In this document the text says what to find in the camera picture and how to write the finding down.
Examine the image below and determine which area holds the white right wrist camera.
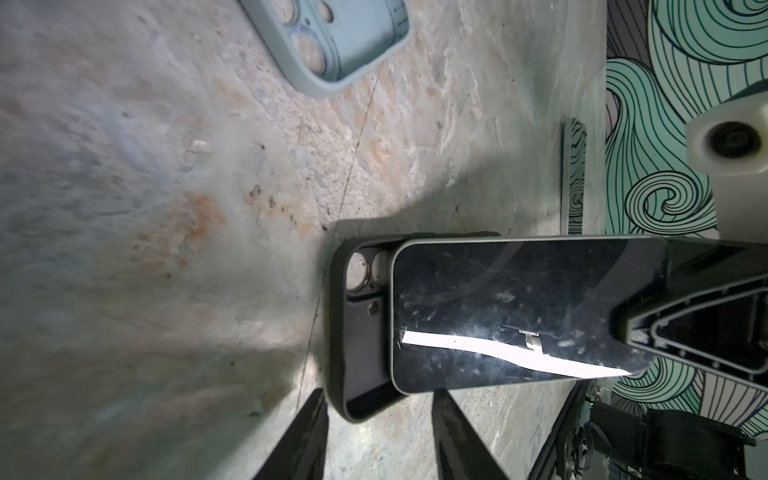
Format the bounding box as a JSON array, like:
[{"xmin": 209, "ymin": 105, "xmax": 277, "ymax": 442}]
[{"xmin": 685, "ymin": 90, "xmax": 767, "ymax": 244}]

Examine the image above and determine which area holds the black phone case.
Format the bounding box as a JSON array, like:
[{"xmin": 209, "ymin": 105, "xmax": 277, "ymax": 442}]
[{"xmin": 326, "ymin": 232, "xmax": 498, "ymax": 423}]

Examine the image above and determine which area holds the light blue phone case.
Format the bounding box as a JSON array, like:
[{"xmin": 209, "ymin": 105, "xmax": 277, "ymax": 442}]
[{"xmin": 240, "ymin": 1, "xmax": 410, "ymax": 98}]

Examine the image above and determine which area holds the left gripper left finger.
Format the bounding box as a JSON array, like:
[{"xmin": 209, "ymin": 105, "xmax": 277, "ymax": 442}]
[{"xmin": 253, "ymin": 388, "xmax": 329, "ymax": 480}]

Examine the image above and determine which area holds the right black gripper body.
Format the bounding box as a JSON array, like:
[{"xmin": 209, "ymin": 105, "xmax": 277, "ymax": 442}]
[{"xmin": 611, "ymin": 237, "xmax": 767, "ymax": 391}]

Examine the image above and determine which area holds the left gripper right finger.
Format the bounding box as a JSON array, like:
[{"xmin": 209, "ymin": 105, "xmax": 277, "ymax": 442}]
[{"xmin": 431, "ymin": 389, "xmax": 508, "ymax": 480}]

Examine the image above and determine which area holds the black smartphone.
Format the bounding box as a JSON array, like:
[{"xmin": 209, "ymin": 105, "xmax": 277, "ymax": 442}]
[{"xmin": 389, "ymin": 237, "xmax": 669, "ymax": 395}]

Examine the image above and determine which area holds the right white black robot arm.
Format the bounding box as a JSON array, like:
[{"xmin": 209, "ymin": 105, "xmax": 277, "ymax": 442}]
[{"xmin": 530, "ymin": 238, "xmax": 767, "ymax": 479}]

